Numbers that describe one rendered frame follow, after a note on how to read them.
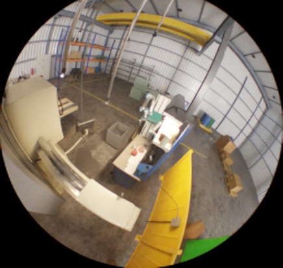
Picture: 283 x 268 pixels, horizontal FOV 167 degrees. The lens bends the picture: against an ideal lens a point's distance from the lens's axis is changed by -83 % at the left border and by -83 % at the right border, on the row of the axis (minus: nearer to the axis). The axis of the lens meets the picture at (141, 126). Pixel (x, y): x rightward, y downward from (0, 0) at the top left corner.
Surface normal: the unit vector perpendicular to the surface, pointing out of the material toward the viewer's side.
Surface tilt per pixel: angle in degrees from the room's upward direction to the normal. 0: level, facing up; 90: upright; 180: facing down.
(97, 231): 0
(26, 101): 90
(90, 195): 0
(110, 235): 0
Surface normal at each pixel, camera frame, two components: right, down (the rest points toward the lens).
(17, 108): 0.87, 0.48
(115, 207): 0.34, -0.75
